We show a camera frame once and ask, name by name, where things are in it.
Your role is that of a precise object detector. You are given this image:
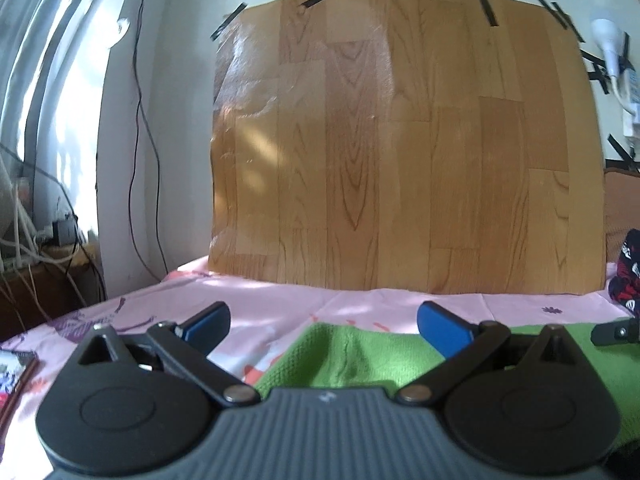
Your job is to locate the white wall lamp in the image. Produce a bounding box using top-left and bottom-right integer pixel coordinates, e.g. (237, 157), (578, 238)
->
(590, 15), (639, 146)

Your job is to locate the green navy white knit sweater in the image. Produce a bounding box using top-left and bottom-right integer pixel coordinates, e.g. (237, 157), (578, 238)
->
(244, 323), (639, 453)

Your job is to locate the black red patterned folded garment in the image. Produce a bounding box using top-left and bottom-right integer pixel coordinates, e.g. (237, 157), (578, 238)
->
(608, 229), (640, 318)

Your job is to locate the dark patterned book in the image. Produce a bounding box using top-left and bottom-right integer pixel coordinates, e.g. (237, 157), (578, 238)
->
(0, 350), (39, 429)

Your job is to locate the black wall cable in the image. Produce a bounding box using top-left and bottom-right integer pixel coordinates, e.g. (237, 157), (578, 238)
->
(128, 0), (170, 283)

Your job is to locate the bundle of white cables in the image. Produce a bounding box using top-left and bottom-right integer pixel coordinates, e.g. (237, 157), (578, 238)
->
(0, 148), (101, 311)

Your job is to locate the brown perforated cushion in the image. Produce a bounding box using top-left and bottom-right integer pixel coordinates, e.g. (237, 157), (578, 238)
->
(604, 168), (640, 262)

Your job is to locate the wood grain headboard panel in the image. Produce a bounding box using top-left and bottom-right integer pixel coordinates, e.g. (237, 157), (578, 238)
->
(208, 0), (606, 295)

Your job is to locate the pink printed bed sheet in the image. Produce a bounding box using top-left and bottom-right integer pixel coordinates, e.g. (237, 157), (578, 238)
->
(1, 263), (624, 479)

